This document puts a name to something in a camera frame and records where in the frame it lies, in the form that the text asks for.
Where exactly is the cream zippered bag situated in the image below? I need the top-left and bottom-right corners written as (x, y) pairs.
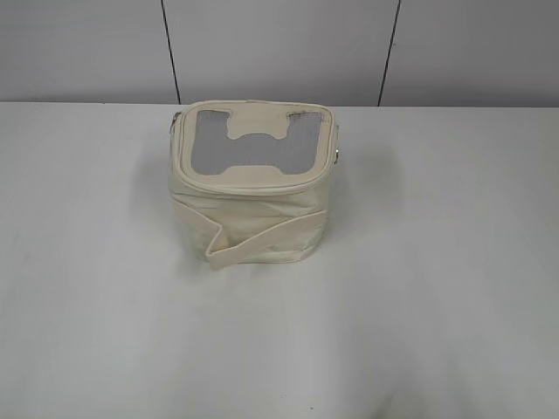
top-left (169, 100), bottom-right (339, 269)

